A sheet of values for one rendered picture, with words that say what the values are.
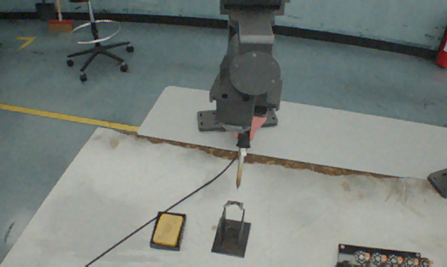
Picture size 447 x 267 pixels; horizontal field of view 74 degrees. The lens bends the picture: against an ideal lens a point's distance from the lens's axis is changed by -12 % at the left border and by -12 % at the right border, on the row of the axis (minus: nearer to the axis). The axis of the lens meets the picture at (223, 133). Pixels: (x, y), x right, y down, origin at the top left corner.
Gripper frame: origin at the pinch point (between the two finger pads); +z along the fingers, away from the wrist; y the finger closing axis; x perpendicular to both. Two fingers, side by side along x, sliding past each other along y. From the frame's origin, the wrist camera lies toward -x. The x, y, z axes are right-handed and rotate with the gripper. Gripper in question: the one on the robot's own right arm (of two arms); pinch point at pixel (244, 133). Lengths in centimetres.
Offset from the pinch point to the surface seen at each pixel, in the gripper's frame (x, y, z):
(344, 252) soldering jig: -9.6, 20.5, 16.1
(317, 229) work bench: -4.7, 15.5, 17.2
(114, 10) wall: 250, -171, 83
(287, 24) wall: 247, 2, 84
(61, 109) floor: 102, -139, 93
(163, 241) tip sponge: -13.8, -11.5, 15.7
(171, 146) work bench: 11.2, -18.5, 17.4
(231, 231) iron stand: -8.5, -0.3, 16.8
